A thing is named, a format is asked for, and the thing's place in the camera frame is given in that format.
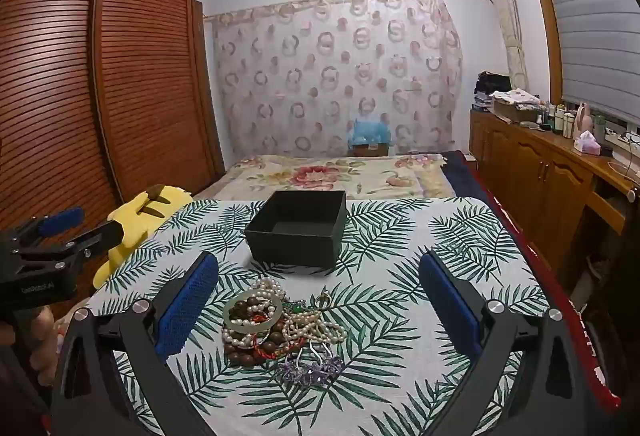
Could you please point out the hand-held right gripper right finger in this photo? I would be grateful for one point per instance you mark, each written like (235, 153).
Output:
(450, 303)

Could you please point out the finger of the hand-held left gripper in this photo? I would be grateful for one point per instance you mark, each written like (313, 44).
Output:
(61, 218)
(102, 233)

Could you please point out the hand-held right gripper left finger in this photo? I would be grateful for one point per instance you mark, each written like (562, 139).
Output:
(186, 308)

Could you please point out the black square box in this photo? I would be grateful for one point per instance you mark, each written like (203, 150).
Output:
(295, 241)

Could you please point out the person's left hand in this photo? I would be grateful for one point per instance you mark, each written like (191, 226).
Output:
(44, 346)

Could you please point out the yellow plush toy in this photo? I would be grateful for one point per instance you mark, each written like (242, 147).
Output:
(132, 221)

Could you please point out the pale green jade bangle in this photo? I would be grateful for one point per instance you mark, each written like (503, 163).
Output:
(228, 318)

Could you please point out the leaf-print cloth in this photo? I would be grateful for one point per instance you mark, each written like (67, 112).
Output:
(400, 331)

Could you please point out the red blanket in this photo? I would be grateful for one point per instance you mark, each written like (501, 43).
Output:
(545, 266)

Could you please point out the dark blue blanket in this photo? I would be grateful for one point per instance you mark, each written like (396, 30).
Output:
(457, 170)

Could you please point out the purple beaded flower ornament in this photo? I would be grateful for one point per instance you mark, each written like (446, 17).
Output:
(310, 368)

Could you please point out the long wooden cabinet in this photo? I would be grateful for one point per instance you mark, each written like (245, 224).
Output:
(525, 165)

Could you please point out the brown slatted wooden wardrobe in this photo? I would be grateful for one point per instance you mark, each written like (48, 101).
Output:
(140, 65)

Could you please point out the small brown cardboard box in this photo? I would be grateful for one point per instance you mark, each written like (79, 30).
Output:
(370, 149)

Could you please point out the floral blanket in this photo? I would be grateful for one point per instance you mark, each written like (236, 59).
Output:
(310, 176)

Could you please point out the blue plush toy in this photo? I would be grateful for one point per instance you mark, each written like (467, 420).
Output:
(369, 130)

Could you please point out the open cardboard box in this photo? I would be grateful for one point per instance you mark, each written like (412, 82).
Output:
(507, 113)

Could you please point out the pink tissue box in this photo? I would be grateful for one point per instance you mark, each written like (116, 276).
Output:
(586, 144)

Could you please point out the row of small bottles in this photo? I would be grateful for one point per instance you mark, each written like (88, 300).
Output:
(557, 118)

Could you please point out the white floral cloth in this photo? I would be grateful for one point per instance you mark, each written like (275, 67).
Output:
(517, 96)

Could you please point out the stack of dark clothes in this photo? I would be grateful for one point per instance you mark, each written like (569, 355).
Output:
(490, 88)

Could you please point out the white power strip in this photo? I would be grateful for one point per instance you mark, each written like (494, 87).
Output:
(622, 138)

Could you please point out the cream gathered side curtain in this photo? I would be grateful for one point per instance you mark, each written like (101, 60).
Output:
(510, 30)

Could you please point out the grey window blind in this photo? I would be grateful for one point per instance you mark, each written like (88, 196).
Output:
(595, 15)

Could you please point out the wooden window frame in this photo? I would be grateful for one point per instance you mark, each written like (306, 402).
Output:
(543, 5)

